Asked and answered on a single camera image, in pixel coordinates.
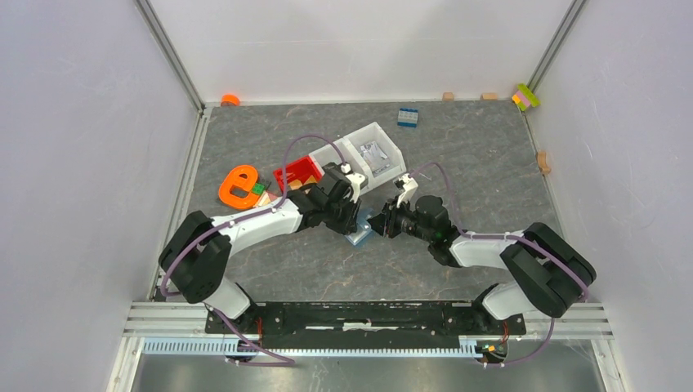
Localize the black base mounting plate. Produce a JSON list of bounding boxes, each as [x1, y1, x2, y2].
[[232, 301, 526, 350]]

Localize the white plastic bin with packet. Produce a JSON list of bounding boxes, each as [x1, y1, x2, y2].
[[342, 122, 407, 194]]

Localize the blue lego brick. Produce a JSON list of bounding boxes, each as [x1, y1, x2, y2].
[[397, 108, 419, 127]]

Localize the small wooden block right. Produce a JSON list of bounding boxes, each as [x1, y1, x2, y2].
[[481, 92, 499, 100]]

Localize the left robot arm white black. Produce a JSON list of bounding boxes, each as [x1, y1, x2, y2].
[[159, 164, 367, 333]]

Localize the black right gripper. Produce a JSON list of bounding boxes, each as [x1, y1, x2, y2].
[[363, 194, 433, 243]]

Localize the green pink stacked bricks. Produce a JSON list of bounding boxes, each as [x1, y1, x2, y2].
[[511, 83, 541, 112]]

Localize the orange letter e toy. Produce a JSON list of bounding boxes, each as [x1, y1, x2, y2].
[[217, 165, 260, 210]]

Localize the red plastic bin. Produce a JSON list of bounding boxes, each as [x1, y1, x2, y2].
[[273, 156, 323, 192]]

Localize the orange round cap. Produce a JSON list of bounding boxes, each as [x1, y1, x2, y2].
[[220, 94, 240, 107]]

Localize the green toy brick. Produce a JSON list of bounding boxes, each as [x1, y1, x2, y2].
[[250, 183, 266, 195]]

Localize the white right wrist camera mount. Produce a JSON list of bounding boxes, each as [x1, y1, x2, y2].
[[394, 173, 418, 208]]

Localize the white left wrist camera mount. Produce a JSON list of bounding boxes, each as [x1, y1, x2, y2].
[[340, 163, 368, 203]]

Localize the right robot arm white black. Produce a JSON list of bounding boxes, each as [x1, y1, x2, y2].
[[369, 195, 597, 333]]

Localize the aluminium frame rail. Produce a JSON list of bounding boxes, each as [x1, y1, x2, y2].
[[124, 301, 613, 361]]

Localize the clear plastic packet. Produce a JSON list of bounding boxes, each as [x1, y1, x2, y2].
[[358, 140, 391, 176]]

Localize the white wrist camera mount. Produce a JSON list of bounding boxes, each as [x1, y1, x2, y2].
[[340, 163, 368, 203], [394, 173, 418, 208]]

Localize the curved wooden piece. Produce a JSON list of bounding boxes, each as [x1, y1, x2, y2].
[[536, 151, 552, 176]]

